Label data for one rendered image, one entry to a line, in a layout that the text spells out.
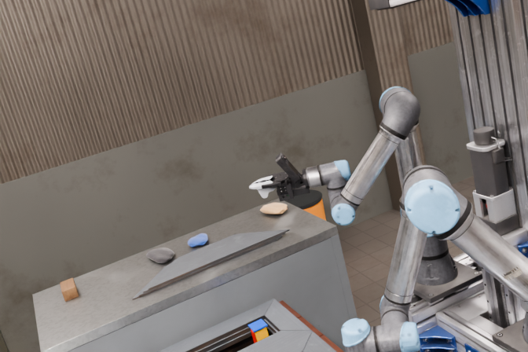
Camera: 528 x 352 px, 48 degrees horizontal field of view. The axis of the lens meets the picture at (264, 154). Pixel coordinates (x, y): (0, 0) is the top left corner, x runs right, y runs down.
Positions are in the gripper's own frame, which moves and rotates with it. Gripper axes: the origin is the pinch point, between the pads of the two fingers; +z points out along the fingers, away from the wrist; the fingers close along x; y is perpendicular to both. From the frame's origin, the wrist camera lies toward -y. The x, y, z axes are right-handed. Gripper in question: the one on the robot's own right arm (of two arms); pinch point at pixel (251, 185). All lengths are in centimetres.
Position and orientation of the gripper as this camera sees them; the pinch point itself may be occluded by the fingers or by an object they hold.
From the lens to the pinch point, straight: 213.2
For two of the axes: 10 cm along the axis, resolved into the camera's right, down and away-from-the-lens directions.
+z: -9.7, 2.2, 1.1
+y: 2.4, 8.9, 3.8
